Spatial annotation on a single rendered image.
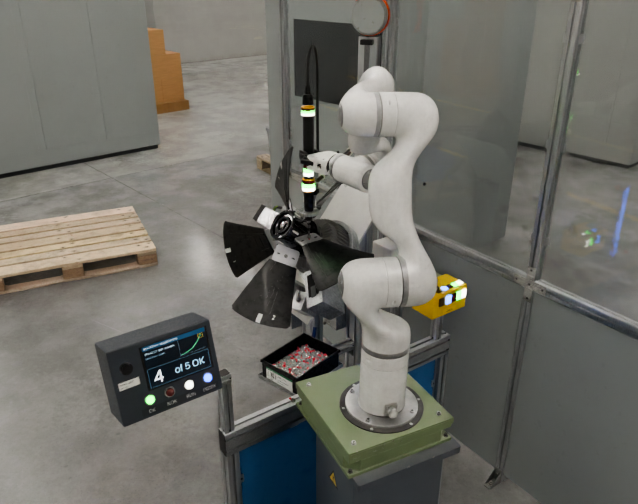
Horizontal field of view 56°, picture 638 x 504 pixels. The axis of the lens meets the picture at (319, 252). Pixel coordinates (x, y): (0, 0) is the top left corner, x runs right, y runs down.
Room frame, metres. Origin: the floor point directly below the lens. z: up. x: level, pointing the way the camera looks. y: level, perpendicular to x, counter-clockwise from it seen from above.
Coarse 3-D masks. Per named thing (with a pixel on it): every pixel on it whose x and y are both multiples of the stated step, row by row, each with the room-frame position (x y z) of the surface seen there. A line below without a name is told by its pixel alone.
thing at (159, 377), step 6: (156, 366) 1.20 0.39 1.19; (162, 366) 1.20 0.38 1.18; (150, 372) 1.18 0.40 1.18; (156, 372) 1.19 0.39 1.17; (162, 372) 1.20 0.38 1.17; (168, 372) 1.20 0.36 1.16; (150, 378) 1.18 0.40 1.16; (156, 378) 1.19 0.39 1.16; (162, 378) 1.19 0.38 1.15; (168, 378) 1.20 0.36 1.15; (150, 384) 1.17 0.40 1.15; (156, 384) 1.18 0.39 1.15; (162, 384) 1.19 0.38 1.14
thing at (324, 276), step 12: (324, 240) 1.93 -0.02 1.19; (312, 252) 1.86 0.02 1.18; (324, 252) 1.85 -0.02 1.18; (336, 252) 1.85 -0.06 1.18; (348, 252) 1.85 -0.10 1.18; (360, 252) 1.84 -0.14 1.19; (312, 264) 1.80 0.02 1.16; (324, 264) 1.79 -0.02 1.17; (336, 264) 1.79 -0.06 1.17; (312, 276) 1.76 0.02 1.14; (324, 276) 1.74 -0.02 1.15; (336, 276) 1.74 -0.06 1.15; (324, 288) 1.70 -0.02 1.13
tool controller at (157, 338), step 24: (192, 312) 1.37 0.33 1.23; (120, 336) 1.26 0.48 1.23; (144, 336) 1.23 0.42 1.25; (168, 336) 1.24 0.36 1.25; (192, 336) 1.26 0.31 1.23; (120, 360) 1.16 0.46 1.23; (144, 360) 1.19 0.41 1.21; (168, 360) 1.21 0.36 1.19; (192, 360) 1.24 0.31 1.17; (216, 360) 1.28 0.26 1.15; (120, 384) 1.14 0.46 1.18; (144, 384) 1.17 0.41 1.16; (168, 384) 1.20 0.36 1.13; (216, 384) 1.26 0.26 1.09; (120, 408) 1.12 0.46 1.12; (144, 408) 1.15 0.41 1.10; (168, 408) 1.18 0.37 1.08
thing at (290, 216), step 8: (280, 216) 2.04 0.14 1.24; (288, 216) 2.02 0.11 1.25; (296, 216) 2.00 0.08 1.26; (272, 224) 2.03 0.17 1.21; (280, 224) 2.02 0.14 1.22; (288, 224) 1.98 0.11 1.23; (296, 224) 1.97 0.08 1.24; (304, 224) 2.00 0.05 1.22; (312, 224) 2.06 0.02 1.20; (272, 232) 2.00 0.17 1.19; (280, 232) 1.98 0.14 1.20; (288, 232) 1.95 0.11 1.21; (304, 232) 1.99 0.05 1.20; (312, 232) 2.03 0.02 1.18; (280, 240) 1.96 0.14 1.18; (288, 240) 1.96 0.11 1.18; (296, 248) 2.02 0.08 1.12
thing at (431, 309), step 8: (440, 280) 1.86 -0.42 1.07; (448, 280) 1.86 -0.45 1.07; (456, 280) 1.86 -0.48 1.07; (440, 288) 1.80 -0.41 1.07; (448, 288) 1.80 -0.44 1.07; (456, 288) 1.80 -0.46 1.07; (464, 288) 1.83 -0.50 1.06; (440, 296) 1.76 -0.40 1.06; (424, 304) 1.77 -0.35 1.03; (432, 304) 1.75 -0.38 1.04; (448, 304) 1.78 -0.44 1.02; (456, 304) 1.81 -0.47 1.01; (464, 304) 1.83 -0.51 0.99; (424, 312) 1.77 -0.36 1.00; (432, 312) 1.74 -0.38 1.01; (440, 312) 1.76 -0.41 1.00; (448, 312) 1.79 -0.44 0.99
